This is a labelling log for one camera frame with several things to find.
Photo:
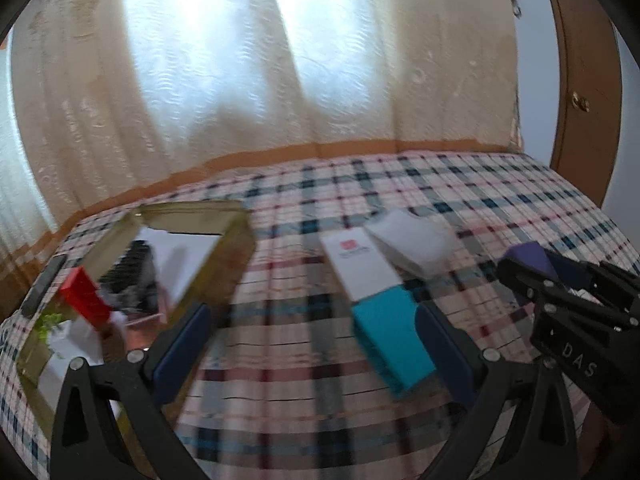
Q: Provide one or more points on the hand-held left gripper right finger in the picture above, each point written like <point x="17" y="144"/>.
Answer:
<point x="447" y="355"/>

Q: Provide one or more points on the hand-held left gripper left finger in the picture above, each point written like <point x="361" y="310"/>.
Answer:
<point x="182" y="355"/>

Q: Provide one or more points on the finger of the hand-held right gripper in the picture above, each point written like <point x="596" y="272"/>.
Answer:
<point x="617" y="282"/>
<point x="525" y="280"/>

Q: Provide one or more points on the purple box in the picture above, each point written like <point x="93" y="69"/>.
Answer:
<point x="535" y="257"/>

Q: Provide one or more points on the teal box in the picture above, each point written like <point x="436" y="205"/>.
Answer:
<point x="390" y="335"/>

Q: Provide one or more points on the dark patterned box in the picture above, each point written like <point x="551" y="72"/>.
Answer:
<point x="127" y="270"/>

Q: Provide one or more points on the transparent plastic storage box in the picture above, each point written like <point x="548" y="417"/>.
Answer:
<point x="235" y="260"/>

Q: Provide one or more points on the green plant print box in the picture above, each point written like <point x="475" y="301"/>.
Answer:
<point x="50" y="325"/>

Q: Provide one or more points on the orange pink box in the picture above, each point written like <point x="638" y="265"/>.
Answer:
<point x="145" y="322"/>

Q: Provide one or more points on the plain white box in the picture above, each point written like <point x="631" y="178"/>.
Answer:
<point x="410" y="240"/>

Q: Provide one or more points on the white box with red label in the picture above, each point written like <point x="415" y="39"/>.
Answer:
<point x="360" y="270"/>

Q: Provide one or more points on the plaid bed sheet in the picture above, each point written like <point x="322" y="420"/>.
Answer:
<point x="310" y="360"/>

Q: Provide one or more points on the black phone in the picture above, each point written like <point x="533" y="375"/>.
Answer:
<point x="45" y="285"/>

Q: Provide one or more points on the brass door knob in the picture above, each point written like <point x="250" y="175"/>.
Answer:
<point x="581" y="101"/>

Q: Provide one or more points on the brown wooden door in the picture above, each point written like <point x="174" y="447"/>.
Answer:
<point x="580" y="35"/>

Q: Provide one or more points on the cream patterned curtain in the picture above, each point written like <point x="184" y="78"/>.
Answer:
<point x="250" y="85"/>

